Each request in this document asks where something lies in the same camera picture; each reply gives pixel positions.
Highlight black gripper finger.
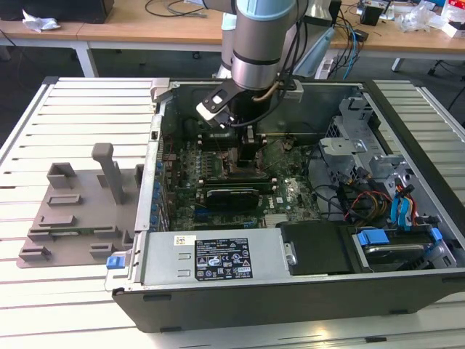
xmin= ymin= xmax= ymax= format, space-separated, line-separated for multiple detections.
xmin=238 ymin=124 xmax=261 ymax=169

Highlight silver CPU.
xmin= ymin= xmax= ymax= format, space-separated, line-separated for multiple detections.
xmin=228 ymin=154 xmax=257 ymax=174

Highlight metal socket cover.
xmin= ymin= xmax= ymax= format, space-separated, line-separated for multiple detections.
xmin=258 ymin=137 xmax=290 ymax=171

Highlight thin wire locking lever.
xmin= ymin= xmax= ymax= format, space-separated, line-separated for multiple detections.
xmin=211 ymin=127 xmax=225 ymax=157

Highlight CPU socket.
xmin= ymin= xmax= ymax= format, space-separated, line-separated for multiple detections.
xmin=219 ymin=149 xmax=270 ymax=178

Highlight black graphics card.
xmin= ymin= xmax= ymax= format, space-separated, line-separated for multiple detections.
xmin=195 ymin=187 xmax=261 ymax=212

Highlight green motherboard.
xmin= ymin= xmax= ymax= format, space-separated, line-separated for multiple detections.
xmin=159 ymin=132 xmax=324 ymax=232

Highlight silver chipset heatsink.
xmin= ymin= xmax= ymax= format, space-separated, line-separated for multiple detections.
xmin=264 ymin=213 xmax=288 ymax=229

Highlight grey case latch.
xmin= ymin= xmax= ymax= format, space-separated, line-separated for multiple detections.
xmin=148 ymin=77 xmax=172 ymax=103

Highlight white power strip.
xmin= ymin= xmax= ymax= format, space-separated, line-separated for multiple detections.
xmin=315 ymin=55 xmax=338 ymax=79

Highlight silver drive cage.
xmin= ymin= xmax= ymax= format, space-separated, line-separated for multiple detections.
xmin=318 ymin=96 xmax=415 ymax=192

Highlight black plastic drive cover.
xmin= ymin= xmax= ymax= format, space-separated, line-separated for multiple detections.
xmin=279 ymin=221 xmax=355 ymax=277

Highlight silver power supply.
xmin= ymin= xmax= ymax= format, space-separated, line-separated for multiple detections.
xmin=139 ymin=230 xmax=291 ymax=286

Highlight wooden desk white legs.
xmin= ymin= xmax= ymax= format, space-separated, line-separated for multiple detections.
xmin=326 ymin=0 xmax=465 ymax=73
xmin=0 ymin=0 xmax=225 ymax=79

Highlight blue disk carrier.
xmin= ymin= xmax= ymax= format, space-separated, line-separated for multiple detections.
xmin=351 ymin=225 xmax=450 ymax=274

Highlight black PC case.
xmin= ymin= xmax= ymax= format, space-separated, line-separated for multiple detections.
xmin=105 ymin=78 xmax=465 ymax=334

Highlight small black box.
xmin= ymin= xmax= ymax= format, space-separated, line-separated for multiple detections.
xmin=358 ymin=4 xmax=385 ymax=27

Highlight silver hard disk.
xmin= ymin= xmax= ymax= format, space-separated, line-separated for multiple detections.
xmin=363 ymin=242 xmax=426 ymax=272

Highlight grey parts rack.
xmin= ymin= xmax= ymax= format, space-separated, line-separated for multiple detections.
xmin=16 ymin=143 xmax=146 ymax=270

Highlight green RAM stick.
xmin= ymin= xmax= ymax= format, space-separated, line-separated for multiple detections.
xmin=49 ymin=228 xmax=96 ymax=237

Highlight clear plastic bags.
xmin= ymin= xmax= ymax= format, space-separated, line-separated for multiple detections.
xmin=397 ymin=1 xmax=448 ymax=32

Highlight black chair base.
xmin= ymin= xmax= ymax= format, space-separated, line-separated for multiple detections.
xmin=427 ymin=57 xmax=465 ymax=77

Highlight large black box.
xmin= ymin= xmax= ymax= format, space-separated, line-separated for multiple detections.
xmin=0 ymin=0 xmax=114 ymax=25

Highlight crumpled white paper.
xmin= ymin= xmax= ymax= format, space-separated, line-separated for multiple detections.
xmin=21 ymin=9 xmax=62 ymax=33

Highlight white cardboard box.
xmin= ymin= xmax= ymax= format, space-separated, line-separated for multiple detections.
xmin=445 ymin=20 xmax=465 ymax=38

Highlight black camera bracket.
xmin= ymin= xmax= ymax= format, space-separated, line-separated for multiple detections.
xmin=202 ymin=80 xmax=239 ymax=111

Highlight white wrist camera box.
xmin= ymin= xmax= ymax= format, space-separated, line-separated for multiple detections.
xmin=195 ymin=97 xmax=235 ymax=129

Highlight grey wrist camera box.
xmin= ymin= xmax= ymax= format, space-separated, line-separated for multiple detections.
xmin=283 ymin=81 xmax=304 ymax=105

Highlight black internal cable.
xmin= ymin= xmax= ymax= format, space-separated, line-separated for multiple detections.
xmin=304 ymin=144 xmax=349 ymax=221

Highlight coloured power wire bundle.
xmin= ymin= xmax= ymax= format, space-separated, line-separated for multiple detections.
xmin=344 ymin=188 xmax=392 ymax=223

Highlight blue flat data cable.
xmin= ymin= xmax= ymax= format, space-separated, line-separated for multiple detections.
xmin=390 ymin=183 xmax=417 ymax=233

